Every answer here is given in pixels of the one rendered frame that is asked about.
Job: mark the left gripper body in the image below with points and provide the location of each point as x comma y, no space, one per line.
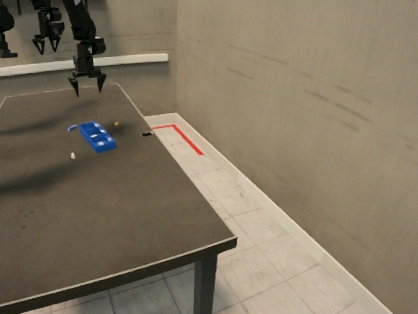
51,35

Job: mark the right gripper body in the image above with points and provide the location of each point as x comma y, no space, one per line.
86,68

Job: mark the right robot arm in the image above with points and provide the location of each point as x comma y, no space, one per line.
83,27

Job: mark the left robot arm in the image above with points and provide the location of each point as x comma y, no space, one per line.
7,20

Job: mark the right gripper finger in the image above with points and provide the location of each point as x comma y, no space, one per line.
100,84
75,85

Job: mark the blue bin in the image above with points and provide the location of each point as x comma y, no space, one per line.
100,138

